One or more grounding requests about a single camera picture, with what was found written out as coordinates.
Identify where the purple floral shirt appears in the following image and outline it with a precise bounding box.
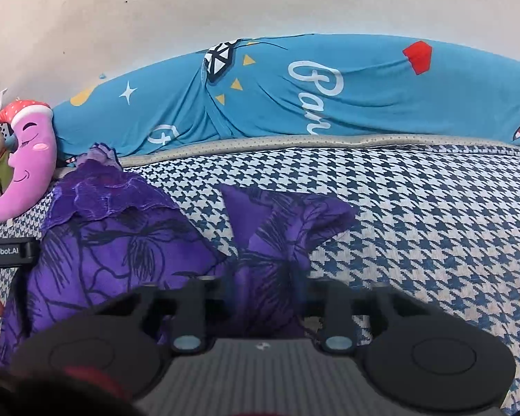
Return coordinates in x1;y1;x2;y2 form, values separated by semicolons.
0;141;360;367

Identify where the pink moon plush pillow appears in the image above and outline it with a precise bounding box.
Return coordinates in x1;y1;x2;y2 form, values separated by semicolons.
0;99;58;222

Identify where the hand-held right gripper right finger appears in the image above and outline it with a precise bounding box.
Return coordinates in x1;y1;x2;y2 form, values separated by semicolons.
292;269;434;354

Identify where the houndstooth mattress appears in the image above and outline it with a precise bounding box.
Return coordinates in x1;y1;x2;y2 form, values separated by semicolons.
0;134;520;412

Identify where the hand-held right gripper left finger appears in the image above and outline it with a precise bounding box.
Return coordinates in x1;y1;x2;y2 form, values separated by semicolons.
91;269;243;354

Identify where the blue printed pillow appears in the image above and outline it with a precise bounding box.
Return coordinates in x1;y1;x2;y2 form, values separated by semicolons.
52;32;520;159

